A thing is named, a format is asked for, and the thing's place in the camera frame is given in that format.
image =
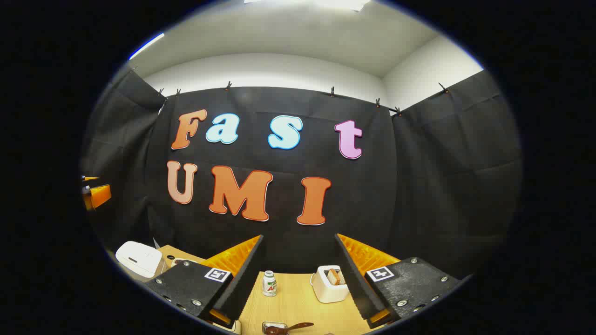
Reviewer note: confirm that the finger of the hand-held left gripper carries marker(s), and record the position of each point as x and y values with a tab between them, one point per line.
89	178
98	196

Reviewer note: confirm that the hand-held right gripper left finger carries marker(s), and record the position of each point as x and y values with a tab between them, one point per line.
242	284

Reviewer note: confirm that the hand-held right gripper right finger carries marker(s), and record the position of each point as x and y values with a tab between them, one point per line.
358	288

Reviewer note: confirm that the brown wooden spoon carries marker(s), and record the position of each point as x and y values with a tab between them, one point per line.
291	327

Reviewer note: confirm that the white rice cooker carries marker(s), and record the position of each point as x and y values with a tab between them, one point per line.
138	258

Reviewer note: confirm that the toasted bread slice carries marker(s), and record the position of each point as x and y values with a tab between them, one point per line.
334	276

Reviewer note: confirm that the white drink bottle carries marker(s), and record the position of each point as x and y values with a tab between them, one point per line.
269	284

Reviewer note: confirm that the white toaster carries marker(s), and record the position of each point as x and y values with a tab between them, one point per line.
328	292

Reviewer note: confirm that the black backdrop cloth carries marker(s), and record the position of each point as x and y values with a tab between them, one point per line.
419	195

